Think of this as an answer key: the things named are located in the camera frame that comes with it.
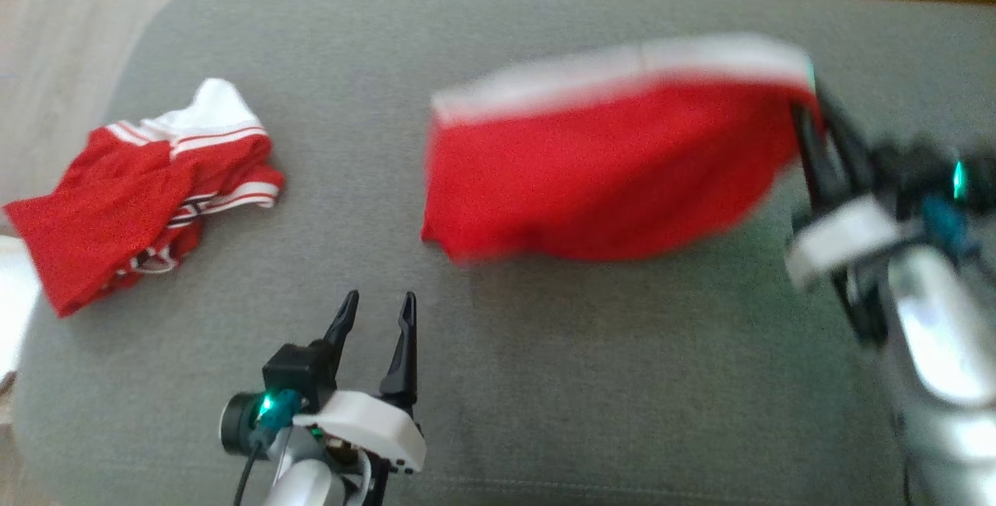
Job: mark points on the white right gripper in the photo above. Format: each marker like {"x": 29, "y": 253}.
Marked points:
{"x": 844, "y": 241}

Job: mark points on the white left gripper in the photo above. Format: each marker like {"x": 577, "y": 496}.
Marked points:
{"x": 366, "y": 424}

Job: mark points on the red shorts white waistband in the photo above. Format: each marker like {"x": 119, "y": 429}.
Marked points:
{"x": 607, "y": 179}

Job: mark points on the red garment striped white cuffs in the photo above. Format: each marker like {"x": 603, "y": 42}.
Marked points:
{"x": 117, "y": 210}

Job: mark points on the grey sofa seat cushion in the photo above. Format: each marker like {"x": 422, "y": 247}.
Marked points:
{"x": 545, "y": 350}

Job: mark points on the white basket brown rim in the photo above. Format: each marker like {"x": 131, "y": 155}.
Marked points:
{"x": 14, "y": 296}

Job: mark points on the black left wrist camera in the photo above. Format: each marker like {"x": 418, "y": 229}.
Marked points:
{"x": 299, "y": 374}

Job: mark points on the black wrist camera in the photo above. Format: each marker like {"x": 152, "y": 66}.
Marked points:
{"x": 299, "y": 374}
{"x": 918, "y": 175}

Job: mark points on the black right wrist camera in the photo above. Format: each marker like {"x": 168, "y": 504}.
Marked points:
{"x": 918, "y": 175}

